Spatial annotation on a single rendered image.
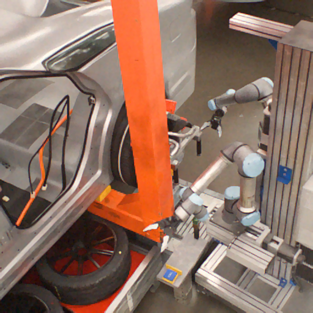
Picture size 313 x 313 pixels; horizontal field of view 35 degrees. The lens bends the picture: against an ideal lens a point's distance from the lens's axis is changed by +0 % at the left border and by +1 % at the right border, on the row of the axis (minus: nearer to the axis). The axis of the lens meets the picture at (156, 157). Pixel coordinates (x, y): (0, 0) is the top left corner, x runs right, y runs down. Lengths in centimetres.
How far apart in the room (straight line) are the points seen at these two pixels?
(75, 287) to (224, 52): 389
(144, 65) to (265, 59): 386
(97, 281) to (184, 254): 62
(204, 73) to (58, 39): 325
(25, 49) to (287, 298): 230
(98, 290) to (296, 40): 202
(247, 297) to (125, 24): 204
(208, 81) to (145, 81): 333
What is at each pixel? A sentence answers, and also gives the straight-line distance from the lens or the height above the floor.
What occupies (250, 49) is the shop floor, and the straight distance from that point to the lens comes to 643.
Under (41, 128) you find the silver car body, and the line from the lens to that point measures 375.
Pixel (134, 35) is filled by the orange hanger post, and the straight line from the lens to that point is 244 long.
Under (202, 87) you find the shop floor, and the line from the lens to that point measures 576.
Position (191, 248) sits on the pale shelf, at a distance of 353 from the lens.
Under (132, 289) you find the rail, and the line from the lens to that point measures 351.
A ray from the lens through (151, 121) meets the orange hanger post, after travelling 270.
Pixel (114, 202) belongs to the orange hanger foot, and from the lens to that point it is 355.
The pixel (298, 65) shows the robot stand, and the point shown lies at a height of 194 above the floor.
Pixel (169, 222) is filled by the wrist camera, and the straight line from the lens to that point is 264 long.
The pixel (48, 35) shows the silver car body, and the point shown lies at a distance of 298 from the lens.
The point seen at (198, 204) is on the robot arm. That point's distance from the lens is 268.
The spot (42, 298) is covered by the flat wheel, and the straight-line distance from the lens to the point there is 340.
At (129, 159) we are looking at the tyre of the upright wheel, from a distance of 343.
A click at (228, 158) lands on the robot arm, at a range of 277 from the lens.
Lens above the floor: 325
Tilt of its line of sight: 42 degrees down
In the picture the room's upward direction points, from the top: 6 degrees counter-clockwise
